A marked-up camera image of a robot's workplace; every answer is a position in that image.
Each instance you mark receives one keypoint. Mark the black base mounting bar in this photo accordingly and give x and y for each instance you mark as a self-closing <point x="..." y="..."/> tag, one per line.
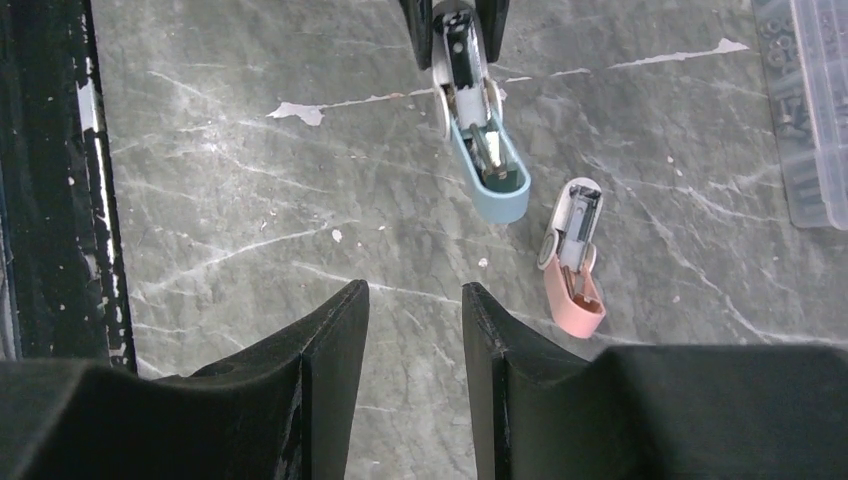
<point x="63" y="283"/>

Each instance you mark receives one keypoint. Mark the pink mini stapler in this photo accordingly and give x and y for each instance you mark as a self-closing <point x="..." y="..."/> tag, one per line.
<point x="567" y="258"/>

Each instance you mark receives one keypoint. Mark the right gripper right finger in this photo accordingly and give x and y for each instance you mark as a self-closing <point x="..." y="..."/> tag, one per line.
<point x="649" y="411"/>

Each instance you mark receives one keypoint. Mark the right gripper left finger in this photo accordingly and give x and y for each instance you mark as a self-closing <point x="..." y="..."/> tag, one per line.
<point x="281" y="408"/>

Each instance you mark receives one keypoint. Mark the clear plastic organizer box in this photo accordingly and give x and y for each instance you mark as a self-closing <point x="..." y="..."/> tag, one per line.
<point x="803" y="45"/>

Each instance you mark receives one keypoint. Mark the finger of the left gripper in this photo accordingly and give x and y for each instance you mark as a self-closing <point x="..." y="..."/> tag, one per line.
<point x="418" y="16"/>
<point x="493" y="16"/>

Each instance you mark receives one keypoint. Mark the blue mini stapler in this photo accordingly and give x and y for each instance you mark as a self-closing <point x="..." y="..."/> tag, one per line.
<point x="469" y="102"/>

